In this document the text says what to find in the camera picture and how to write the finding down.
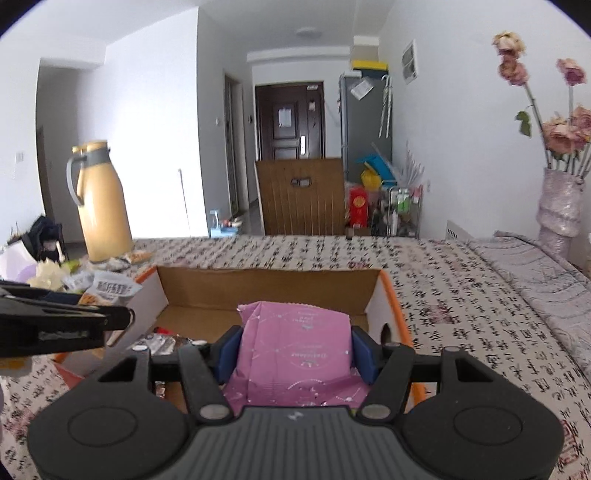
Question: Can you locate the white artificial flower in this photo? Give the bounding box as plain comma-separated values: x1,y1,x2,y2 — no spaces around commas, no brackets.
26,259,70,291

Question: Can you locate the wooden chair back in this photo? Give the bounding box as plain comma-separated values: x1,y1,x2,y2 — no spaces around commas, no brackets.
256,158,346,236

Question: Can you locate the dried pink rose bouquet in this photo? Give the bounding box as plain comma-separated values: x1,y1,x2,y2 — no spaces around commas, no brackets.
492,31,590,181

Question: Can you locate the white oat crisp packet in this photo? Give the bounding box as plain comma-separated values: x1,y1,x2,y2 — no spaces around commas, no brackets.
78,271,142,306

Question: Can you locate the grey refrigerator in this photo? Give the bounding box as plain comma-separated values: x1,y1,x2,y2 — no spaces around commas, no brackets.
339,72,392,184

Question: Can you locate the dark brown entrance door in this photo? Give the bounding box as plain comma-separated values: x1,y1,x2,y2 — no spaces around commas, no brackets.
254,82,325,160

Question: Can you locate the orange white cardboard box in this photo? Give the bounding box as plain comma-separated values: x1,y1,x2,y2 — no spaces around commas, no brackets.
57,266,412,410

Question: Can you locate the pink snack packet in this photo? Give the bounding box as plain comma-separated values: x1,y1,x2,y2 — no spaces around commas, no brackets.
223,301,369,415

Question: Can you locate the grey folded runner cloth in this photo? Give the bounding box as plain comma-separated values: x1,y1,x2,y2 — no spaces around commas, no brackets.
467,232,591,376

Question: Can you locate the metal wire storage cart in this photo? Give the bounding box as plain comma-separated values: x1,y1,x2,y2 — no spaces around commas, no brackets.
370,185,423,239

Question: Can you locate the yellow thermos jug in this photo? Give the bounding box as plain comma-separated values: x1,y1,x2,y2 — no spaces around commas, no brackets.
66,140,133,263

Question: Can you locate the yellow box on refrigerator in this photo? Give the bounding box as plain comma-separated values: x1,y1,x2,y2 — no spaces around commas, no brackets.
351,59,389,72

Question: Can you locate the pink textured vase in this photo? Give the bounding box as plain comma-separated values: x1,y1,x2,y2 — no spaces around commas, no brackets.
536,168,585,258

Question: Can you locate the calligraphy print tablecloth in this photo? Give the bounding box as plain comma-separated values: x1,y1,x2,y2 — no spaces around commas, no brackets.
0,234,591,480

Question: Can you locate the small blue white stool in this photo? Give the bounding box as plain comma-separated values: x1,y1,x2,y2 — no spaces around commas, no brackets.
209,210,242,238

